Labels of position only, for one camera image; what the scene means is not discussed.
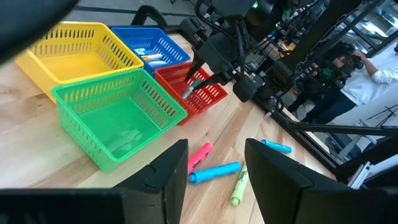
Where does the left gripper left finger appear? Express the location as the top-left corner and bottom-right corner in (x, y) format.
(121, 138), (190, 224)

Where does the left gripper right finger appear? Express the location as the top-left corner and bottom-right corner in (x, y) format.
(244, 138), (346, 224)

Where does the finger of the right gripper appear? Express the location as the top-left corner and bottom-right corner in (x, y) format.
(193, 73), (230, 93)
(184, 49), (206, 84)

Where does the green-capped thin marker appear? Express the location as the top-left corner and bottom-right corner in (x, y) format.
(181, 77), (203, 101)

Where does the orange-capped thin marker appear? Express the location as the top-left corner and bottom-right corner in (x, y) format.
(141, 53), (164, 62)

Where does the blue-capped thin marker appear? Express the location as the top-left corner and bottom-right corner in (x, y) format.
(134, 47), (155, 57)

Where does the red plastic basket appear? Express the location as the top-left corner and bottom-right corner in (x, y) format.
(154, 61), (229, 126)

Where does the yellow-green highlighter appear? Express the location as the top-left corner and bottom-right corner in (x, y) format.
(229, 162), (250, 207)

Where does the light blue highlighter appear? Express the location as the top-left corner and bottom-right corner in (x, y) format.
(260, 138), (294, 155)
(188, 161), (243, 185)

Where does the pink highlighter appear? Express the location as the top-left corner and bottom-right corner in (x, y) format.
(187, 142), (215, 175)

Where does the blue plastic basket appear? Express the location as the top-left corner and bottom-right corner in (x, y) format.
(111, 26), (192, 78)

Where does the green plastic basket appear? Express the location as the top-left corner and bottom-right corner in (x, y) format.
(50, 68), (188, 173)

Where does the yellow plastic basket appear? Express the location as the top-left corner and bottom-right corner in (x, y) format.
(14, 21), (145, 104)

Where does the person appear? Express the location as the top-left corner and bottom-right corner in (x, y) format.
(287, 42), (398, 125)

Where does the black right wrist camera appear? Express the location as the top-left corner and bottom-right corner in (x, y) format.
(198, 30), (242, 75)

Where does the black frame clamp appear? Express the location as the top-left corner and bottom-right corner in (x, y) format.
(130, 4), (170, 29)

